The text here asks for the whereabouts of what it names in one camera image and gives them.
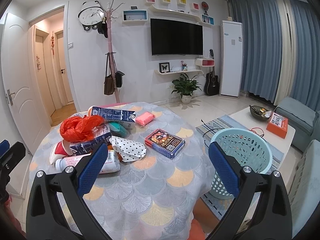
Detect red white paper cup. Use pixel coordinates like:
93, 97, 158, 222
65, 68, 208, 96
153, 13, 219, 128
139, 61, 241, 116
49, 140, 73, 165

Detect teal round object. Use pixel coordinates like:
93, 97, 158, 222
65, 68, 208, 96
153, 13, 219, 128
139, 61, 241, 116
108, 122, 129, 138

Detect blue milk carton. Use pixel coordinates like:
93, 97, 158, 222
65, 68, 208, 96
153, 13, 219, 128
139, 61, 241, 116
69, 124, 112, 155
88, 106, 136, 129

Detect pink plastic packet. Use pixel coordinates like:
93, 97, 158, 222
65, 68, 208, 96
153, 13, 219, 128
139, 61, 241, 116
136, 112, 155, 126

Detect white plastic bottle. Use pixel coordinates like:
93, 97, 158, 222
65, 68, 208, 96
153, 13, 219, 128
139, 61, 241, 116
55, 150, 120, 174

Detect light blue laundry basket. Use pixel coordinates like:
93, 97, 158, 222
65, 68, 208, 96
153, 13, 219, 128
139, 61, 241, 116
210, 128, 272, 199

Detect patterned blue rug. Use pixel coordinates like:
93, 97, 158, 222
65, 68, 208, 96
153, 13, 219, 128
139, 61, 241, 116
196, 115, 284, 220

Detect white room door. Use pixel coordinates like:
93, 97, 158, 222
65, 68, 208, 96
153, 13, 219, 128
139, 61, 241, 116
1, 13, 50, 154

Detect red plastic bag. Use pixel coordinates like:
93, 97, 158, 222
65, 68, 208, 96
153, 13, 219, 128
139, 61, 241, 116
60, 115, 104, 143

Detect polka dot paper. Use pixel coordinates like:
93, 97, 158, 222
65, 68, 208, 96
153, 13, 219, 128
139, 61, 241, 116
110, 136, 146, 163

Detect white coffee table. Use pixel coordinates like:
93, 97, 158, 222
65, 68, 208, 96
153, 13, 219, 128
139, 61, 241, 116
229, 107, 296, 159

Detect dark fruit bowl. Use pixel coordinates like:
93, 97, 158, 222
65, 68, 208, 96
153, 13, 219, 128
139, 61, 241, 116
249, 105, 272, 121

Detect orange cardboard box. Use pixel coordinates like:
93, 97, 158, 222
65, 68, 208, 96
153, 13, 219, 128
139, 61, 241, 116
266, 112, 289, 139

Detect red card box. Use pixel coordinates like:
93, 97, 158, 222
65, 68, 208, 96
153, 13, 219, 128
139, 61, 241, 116
144, 129, 185, 159

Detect scallop pattern tablecloth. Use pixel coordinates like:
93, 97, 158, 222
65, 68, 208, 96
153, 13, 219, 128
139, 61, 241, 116
28, 101, 216, 240

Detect black acoustic guitar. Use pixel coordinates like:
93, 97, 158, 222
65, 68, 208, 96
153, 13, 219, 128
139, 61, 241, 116
204, 49, 220, 96

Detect teal sofa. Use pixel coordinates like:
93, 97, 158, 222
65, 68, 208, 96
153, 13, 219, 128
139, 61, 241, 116
275, 96, 319, 239

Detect brown hanging bag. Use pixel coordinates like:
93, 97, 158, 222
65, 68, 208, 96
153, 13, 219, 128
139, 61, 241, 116
104, 53, 114, 95

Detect green potted plant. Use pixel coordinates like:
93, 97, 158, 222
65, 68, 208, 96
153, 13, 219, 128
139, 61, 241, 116
171, 73, 202, 105

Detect black hanging bag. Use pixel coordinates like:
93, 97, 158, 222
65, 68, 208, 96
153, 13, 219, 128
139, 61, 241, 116
112, 56, 125, 88

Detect white standing air conditioner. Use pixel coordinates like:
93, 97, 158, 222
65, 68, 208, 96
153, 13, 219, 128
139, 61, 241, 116
220, 21, 243, 98

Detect blue curtains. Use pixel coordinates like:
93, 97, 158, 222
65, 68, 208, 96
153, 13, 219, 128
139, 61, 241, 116
227, 0, 319, 111

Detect pink coat rack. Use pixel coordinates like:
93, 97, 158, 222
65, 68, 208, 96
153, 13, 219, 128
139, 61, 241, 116
105, 0, 124, 103

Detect white curved upper shelf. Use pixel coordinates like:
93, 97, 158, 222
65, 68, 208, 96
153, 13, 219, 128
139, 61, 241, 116
149, 4, 202, 23

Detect cream sheer curtain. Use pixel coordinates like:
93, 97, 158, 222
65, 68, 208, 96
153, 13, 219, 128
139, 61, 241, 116
274, 0, 297, 106

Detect black cables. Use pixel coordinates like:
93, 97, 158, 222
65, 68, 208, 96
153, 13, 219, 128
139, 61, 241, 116
200, 119, 222, 148

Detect orange cable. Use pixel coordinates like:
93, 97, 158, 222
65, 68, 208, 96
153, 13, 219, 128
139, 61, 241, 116
250, 127, 266, 138

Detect red white wall box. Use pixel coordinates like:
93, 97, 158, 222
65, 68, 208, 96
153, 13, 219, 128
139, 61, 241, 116
195, 58, 215, 67

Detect white lower wall shelf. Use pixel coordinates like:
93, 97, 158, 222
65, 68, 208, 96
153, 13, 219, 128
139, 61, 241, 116
154, 69, 204, 75

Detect butterfly picture frame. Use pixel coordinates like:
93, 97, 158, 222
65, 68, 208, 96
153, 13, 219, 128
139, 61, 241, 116
159, 62, 170, 73

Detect black wall television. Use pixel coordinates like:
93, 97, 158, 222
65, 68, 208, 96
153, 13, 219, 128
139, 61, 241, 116
150, 18, 203, 55

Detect panda wall clock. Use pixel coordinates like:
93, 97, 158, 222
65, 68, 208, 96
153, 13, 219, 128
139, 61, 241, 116
78, 1, 104, 31

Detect blue framed wall shelf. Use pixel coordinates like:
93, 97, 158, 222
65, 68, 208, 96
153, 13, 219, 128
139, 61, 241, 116
123, 10, 148, 22

